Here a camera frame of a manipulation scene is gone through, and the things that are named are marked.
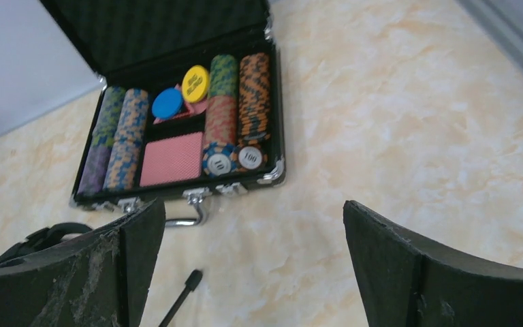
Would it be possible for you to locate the orange black chip stack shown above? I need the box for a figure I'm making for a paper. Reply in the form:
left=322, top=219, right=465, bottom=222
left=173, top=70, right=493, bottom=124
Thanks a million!
left=235, top=52, right=271, bottom=172

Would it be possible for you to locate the blue dealer chip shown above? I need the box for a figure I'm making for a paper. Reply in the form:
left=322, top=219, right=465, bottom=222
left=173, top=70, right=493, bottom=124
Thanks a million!
left=151, top=88, right=183, bottom=120

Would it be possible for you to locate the purple green chip stack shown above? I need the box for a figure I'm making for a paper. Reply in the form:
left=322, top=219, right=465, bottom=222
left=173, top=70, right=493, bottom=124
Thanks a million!
left=77, top=87, right=126, bottom=194

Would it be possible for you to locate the shock mount tripod mic stand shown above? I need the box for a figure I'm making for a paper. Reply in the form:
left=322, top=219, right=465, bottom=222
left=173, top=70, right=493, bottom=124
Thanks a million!
left=0, top=222, right=203, bottom=327

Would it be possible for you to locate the yellow dealer chip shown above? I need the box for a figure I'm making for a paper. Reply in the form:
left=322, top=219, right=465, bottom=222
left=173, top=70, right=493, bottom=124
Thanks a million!
left=181, top=65, right=210, bottom=103

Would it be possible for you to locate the green red chip stack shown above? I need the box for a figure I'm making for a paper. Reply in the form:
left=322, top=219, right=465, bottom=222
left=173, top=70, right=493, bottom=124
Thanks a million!
left=202, top=54, right=239, bottom=177

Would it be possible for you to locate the black poker chip case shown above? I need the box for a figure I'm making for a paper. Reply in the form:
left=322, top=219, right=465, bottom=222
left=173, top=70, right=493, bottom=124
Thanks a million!
left=43, top=1, right=286, bottom=227

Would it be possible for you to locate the blue orange chip stack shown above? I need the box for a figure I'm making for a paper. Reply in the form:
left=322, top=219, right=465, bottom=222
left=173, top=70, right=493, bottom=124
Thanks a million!
left=104, top=89, right=149, bottom=191

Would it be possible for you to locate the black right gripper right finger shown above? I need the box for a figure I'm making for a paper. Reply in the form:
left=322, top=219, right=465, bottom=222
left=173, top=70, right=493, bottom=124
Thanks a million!
left=343, top=200, right=523, bottom=326

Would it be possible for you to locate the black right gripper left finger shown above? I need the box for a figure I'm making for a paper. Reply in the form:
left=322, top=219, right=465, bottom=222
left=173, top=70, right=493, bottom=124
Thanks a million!
left=0, top=200, right=165, bottom=326

